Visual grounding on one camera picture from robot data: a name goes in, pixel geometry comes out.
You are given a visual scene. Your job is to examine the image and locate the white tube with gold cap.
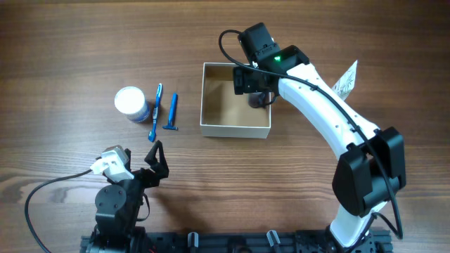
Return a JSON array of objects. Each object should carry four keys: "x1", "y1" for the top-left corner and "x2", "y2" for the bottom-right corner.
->
[{"x1": 332, "y1": 60, "x2": 358, "y2": 100}]

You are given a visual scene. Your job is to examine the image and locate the white cardboard box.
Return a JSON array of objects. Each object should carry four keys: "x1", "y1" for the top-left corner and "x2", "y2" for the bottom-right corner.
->
[{"x1": 200, "y1": 63, "x2": 271, "y2": 138}]

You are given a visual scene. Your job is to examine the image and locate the blue toothbrush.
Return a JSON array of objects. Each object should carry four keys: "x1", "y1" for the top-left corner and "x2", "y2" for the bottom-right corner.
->
[{"x1": 148, "y1": 83, "x2": 163, "y2": 142}]

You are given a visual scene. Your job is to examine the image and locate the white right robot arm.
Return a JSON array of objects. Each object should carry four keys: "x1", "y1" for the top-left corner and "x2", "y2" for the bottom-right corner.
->
[{"x1": 233, "y1": 22, "x2": 406, "y2": 252}]

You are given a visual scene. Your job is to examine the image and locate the blue razor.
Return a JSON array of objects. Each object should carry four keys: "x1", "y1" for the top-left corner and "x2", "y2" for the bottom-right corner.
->
[{"x1": 162, "y1": 93, "x2": 178, "y2": 131}]

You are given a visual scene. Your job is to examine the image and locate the white round jar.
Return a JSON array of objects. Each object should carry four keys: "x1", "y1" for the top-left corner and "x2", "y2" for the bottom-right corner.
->
[{"x1": 114, "y1": 86, "x2": 150, "y2": 123}]

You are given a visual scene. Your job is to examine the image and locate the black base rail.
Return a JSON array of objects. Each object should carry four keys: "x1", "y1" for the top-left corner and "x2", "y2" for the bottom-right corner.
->
[{"x1": 79, "y1": 230, "x2": 393, "y2": 253}]

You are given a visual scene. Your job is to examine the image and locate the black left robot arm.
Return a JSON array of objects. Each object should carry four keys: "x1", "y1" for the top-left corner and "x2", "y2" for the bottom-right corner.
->
[{"x1": 80, "y1": 141, "x2": 169, "y2": 252}]

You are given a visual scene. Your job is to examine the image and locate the blue spray bottle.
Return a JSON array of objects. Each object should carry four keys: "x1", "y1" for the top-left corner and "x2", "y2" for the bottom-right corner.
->
[{"x1": 247, "y1": 92, "x2": 268, "y2": 108}]

